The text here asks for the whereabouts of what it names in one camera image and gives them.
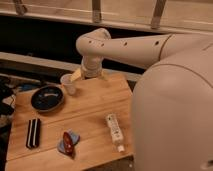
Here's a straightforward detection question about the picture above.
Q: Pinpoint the wooden folding table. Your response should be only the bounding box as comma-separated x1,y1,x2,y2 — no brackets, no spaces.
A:
5,73,133,171

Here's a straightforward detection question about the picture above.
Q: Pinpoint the dark ceramic bowl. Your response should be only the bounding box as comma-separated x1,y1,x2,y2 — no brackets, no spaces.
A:
31,86,64,112

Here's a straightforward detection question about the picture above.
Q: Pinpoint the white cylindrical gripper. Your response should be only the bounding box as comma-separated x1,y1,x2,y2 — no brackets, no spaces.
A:
70,56,108,82

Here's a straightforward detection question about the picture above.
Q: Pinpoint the black white striped case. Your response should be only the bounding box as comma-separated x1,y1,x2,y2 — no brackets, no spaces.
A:
26,118,41,149

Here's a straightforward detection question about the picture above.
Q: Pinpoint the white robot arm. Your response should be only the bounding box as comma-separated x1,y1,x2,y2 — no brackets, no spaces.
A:
76,28,213,171

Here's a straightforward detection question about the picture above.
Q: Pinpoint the red pocket knife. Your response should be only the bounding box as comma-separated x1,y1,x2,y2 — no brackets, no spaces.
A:
63,132,74,155

